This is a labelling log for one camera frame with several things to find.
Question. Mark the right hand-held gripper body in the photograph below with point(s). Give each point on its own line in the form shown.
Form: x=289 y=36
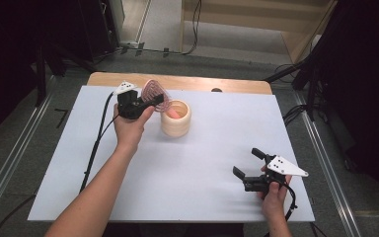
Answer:
x=281 y=166

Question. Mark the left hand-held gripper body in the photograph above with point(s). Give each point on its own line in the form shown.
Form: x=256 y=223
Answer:
x=130 y=105

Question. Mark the person's left hand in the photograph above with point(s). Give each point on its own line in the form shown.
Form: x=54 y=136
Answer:
x=130 y=130

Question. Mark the person's right hand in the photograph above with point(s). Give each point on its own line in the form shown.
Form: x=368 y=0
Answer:
x=274 y=200

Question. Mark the orange silicone utensil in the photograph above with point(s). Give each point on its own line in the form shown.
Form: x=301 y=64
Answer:
x=173 y=114

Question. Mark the wooden table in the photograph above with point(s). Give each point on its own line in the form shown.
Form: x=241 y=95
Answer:
x=184 y=82

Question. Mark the black metal stand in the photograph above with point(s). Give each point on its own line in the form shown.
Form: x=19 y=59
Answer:
x=311 y=89

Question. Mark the dark cabinet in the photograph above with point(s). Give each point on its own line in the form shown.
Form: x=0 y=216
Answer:
x=102 y=26

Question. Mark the metal floor rail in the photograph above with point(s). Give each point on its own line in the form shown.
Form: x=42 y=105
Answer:
x=13 y=158
x=329 y=164

